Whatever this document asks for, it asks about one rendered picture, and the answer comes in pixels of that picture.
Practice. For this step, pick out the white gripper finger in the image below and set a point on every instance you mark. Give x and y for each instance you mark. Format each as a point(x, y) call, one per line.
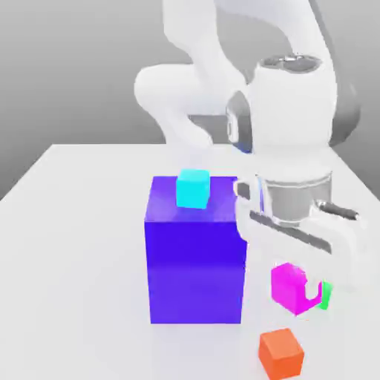
point(312, 288)

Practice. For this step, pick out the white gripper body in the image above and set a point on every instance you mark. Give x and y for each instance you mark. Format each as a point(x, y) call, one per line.
point(344, 240)

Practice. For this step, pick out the small magenta cube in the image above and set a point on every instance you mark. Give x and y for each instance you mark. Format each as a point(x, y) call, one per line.
point(286, 288)

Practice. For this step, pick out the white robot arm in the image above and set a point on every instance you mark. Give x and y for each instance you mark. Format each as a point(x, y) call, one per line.
point(285, 118)

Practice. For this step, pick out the small green cube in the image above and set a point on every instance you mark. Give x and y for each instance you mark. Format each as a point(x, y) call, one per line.
point(326, 295)

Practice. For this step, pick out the small orange cube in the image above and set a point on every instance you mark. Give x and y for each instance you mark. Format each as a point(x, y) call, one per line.
point(280, 354)

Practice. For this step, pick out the small cyan cube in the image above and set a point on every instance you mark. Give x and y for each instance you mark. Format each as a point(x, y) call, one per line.
point(193, 188)

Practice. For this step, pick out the large blue box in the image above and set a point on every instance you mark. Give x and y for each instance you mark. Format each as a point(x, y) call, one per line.
point(193, 267)

